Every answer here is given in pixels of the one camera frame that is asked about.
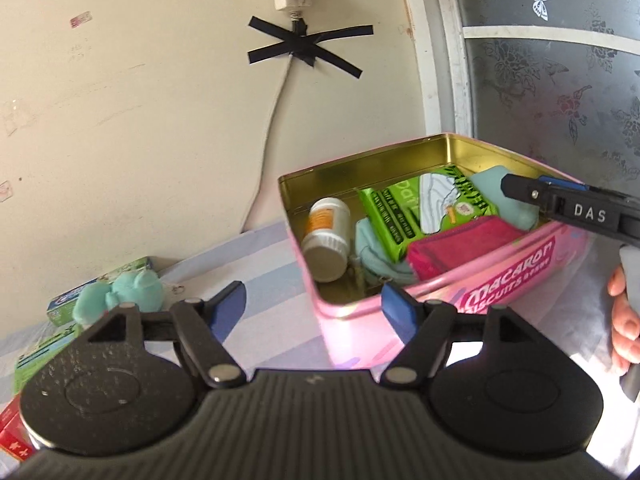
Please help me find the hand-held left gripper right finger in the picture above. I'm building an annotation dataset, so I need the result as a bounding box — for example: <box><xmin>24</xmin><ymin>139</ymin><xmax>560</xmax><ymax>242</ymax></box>
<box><xmin>380</xmin><ymin>283</ymin><xmax>539</xmax><ymax>387</ymax></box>

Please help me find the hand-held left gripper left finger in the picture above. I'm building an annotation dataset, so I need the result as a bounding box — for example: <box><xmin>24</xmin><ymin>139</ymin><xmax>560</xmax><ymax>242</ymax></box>
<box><xmin>85</xmin><ymin>281</ymin><xmax>247</xmax><ymax>390</ymax></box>

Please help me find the bright green box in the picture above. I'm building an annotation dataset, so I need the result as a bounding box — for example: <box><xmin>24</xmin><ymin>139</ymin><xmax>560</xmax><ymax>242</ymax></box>
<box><xmin>14</xmin><ymin>326</ymin><xmax>85</xmax><ymax>397</ymax></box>

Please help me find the red cloth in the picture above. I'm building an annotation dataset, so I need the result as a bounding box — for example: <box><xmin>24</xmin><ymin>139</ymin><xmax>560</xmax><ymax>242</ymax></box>
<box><xmin>405</xmin><ymin>214</ymin><xmax>527</xmax><ymax>282</ymax></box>

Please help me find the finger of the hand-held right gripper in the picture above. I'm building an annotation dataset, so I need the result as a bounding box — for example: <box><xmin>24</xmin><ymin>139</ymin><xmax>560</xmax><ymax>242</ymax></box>
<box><xmin>500</xmin><ymin>172</ymin><xmax>589</xmax><ymax>219</ymax></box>

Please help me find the person's right hand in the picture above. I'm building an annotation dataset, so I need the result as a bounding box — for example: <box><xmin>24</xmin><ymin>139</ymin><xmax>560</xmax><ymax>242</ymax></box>
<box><xmin>607</xmin><ymin>265</ymin><xmax>640</xmax><ymax>377</ymax></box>

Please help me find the green and blue box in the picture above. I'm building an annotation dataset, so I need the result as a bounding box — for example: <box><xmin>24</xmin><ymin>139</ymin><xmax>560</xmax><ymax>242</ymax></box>
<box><xmin>47</xmin><ymin>256</ymin><xmax>154</xmax><ymax>327</ymax></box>

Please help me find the teal plush toy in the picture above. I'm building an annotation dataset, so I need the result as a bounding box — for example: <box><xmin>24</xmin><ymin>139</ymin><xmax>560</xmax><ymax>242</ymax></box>
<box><xmin>72</xmin><ymin>266</ymin><xmax>164</xmax><ymax>329</ymax></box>

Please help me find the green snack packet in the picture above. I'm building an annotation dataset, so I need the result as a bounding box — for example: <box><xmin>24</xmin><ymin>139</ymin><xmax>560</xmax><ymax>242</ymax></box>
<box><xmin>357</xmin><ymin>163</ymin><xmax>499</xmax><ymax>264</ymax></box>

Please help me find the floral window film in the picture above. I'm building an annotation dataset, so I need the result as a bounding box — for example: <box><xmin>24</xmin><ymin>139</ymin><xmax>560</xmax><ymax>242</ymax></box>
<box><xmin>449</xmin><ymin>0</ymin><xmax>640</xmax><ymax>197</ymax></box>

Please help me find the black tape cross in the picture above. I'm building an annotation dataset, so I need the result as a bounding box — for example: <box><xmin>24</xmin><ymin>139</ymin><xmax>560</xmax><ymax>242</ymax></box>
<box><xmin>247</xmin><ymin>15</ymin><xmax>375</xmax><ymax>80</ymax></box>

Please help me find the white pill bottle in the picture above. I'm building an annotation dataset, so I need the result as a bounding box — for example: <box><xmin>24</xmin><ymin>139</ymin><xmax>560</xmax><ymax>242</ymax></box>
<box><xmin>300</xmin><ymin>197</ymin><xmax>354</xmax><ymax>284</ymax></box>

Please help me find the pink biscuit tin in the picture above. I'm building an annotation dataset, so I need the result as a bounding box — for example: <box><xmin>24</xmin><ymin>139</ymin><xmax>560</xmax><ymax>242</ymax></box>
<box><xmin>277</xmin><ymin>132</ymin><xmax>594</xmax><ymax>372</ymax></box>

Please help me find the white window frame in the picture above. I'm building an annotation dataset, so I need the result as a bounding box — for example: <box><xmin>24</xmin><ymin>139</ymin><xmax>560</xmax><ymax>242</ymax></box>
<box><xmin>396</xmin><ymin>0</ymin><xmax>474</xmax><ymax>139</ymax></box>

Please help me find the white power cable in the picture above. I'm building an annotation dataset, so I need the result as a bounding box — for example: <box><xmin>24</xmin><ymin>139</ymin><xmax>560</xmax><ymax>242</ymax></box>
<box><xmin>241</xmin><ymin>10</ymin><xmax>309</xmax><ymax>234</ymax></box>

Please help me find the red box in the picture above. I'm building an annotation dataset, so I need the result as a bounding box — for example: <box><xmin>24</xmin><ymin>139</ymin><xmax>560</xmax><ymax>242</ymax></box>
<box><xmin>0</xmin><ymin>394</ymin><xmax>37</xmax><ymax>462</ymax></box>

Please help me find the striped bed sheet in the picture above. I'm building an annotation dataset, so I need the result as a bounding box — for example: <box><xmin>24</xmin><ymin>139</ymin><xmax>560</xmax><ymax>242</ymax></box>
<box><xmin>0</xmin><ymin>217</ymin><xmax>632</xmax><ymax>476</ymax></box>

